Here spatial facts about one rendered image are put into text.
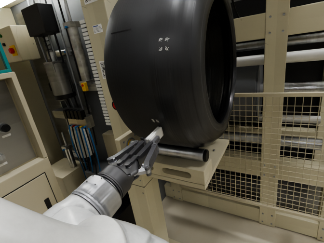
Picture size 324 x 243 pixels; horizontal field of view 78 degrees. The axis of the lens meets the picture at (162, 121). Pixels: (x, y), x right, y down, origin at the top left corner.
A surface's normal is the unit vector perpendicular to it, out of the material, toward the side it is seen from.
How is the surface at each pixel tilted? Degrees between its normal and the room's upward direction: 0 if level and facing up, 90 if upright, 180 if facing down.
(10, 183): 90
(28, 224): 49
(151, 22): 61
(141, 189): 90
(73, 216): 11
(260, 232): 0
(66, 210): 7
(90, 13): 90
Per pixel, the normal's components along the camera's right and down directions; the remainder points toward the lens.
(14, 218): 0.61, -0.76
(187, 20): 0.21, -0.06
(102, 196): 0.54, -0.50
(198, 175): -0.49, 0.37
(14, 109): 0.86, 0.06
